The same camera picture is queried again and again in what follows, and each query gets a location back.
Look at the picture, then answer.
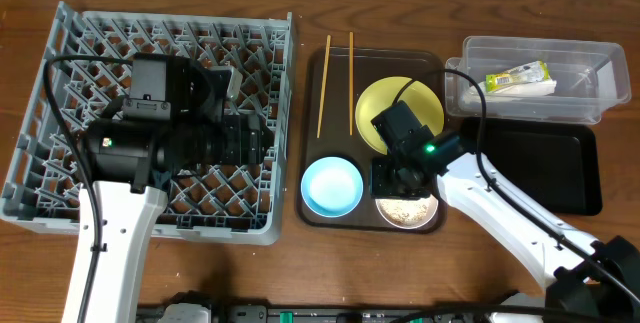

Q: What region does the pink white bowl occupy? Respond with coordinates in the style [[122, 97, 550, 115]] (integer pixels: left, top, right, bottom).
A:
[[375, 196, 439, 230]]

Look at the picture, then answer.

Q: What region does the white napkin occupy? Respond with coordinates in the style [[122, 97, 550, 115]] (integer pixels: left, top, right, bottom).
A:
[[480, 79, 557, 101]]

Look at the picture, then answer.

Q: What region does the green yellow snack wrapper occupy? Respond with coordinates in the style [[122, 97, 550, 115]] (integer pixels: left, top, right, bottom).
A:
[[485, 61, 550, 93]]

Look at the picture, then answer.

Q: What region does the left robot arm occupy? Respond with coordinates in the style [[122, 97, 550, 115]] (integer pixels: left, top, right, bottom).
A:
[[63, 53, 274, 322]]

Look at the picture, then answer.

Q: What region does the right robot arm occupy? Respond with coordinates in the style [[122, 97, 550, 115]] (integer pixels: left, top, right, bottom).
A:
[[371, 101, 639, 320]]

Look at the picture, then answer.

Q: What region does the grey dishwasher rack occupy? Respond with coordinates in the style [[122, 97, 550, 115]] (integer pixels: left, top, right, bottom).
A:
[[1, 3, 296, 245]]

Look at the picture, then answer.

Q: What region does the black waste tray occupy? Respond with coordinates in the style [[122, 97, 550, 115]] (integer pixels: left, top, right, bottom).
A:
[[482, 119, 603, 216]]

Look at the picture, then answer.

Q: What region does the dark brown tray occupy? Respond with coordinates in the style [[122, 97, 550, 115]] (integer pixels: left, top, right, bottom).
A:
[[296, 47, 443, 233]]

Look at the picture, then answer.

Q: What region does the yellow plate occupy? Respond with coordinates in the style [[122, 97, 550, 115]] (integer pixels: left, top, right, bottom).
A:
[[355, 76, 444, 155]]

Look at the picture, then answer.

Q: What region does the light blue bowl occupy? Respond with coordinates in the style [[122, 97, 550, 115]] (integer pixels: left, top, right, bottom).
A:
[[300, 156, 364, 218]]

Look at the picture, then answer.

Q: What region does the clear plastic bin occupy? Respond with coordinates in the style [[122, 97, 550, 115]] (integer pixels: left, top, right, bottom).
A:
[[445, 36, 631, 125]]

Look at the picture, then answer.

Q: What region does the black equipment bar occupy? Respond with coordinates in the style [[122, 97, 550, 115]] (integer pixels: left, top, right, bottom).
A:
[[134, 291, 545, 323]]

